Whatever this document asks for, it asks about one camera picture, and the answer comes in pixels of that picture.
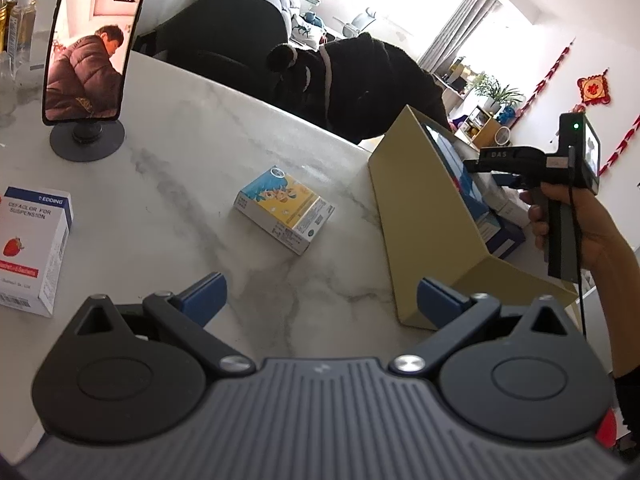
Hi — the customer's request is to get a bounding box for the black dining chair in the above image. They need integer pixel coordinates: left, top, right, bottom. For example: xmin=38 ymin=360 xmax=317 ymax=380
xmin=134 ymin=0 xmax=288 ymax=102

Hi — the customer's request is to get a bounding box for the red chinese knot ornament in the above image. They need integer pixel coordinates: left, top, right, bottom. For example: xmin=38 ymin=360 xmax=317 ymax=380
xmin=577 ymin=70 xmax=611 ymax=106

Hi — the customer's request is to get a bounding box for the person right hand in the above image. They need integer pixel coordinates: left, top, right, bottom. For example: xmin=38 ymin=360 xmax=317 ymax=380
xmin=521 ymin=183 xmax=626 ymax=273

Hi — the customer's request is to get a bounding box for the small white red medicine box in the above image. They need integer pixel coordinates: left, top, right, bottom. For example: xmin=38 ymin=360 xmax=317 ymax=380
xmin=0 ymin=186 xmax=74 ymax=318

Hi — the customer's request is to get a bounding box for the black fluffy coat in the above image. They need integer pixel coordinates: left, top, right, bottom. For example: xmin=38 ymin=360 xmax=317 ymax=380
xmin=266 ymin=32 xmax=450 ymax=144

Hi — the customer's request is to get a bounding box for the yellow cartoon medicine box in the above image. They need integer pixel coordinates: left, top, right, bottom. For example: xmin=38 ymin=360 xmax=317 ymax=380
xmin=234 ymin=166 xmax=335 ymax=256

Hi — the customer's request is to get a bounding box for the person right forearm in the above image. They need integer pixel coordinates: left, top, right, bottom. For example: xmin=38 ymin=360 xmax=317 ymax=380
xmin=581 ymin=228 xmax=640 ymax=456

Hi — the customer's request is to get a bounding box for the large tan cardboard box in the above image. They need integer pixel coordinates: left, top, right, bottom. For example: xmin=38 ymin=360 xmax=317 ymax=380
xmin=369 ymin=106 xmax=577 ymax=330

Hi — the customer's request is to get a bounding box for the small spray bottle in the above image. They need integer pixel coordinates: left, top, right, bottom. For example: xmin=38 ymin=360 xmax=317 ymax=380
xmin=8 ymin=0 xmax=37 ymax=73

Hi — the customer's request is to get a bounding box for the smartphone on stand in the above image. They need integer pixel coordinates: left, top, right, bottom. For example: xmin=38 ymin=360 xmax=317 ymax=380
xmin=42 ymin=0 xmax=143 ymax=162

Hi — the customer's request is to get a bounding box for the white office chair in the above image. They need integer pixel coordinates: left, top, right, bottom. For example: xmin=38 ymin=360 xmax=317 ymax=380
xmin=343 ymin=8 xmax=376 ymax=32

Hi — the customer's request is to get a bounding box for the green potted plant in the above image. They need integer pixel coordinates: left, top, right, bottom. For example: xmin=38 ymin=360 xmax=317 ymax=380
xmin=472 ymin=72 xmax=524 ymax=113

